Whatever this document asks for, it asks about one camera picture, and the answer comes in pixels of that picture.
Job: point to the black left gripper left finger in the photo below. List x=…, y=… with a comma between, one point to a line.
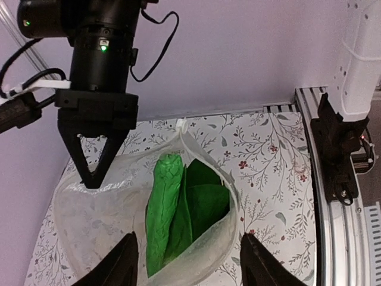
x=118, y=267

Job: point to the right aluminium frame post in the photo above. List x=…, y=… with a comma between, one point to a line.
x=9, y=21

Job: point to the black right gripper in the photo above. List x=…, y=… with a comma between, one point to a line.
x=92, y=114

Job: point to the floral patterned table mat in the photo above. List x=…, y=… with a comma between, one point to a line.
x=234, y=142

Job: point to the clear zip top bag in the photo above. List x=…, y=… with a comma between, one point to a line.
x=90, y=222

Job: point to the aluminium front rail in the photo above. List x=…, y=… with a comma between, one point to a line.
x=319, y=242

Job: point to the light green cucumber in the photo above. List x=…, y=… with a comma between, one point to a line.
x=161, y=208

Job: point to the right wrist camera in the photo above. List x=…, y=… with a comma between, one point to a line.
x=19, y=112

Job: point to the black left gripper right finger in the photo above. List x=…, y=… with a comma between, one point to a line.
x=259, y=267

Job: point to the white green bok choy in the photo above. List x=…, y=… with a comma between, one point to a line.
x=203, y=201

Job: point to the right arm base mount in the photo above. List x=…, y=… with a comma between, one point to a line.
x=336, y=140

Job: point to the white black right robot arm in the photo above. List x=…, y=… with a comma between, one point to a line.
x=134, y=58

